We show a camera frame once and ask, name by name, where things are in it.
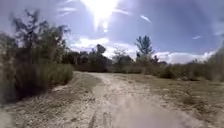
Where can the low bushes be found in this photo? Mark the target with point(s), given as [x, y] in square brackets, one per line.
[186, 70]

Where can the tall pine tree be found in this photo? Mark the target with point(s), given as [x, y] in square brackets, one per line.
[144, 46]

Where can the row of trees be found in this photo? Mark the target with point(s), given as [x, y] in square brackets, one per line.
[93, 61]

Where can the dry grass verge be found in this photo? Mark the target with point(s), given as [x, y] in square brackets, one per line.
[186, 91]

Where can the pale dirt track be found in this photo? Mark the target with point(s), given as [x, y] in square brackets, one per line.
[113, 100]

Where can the tall green bushes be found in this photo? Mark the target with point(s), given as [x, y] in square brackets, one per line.
[31, 66]

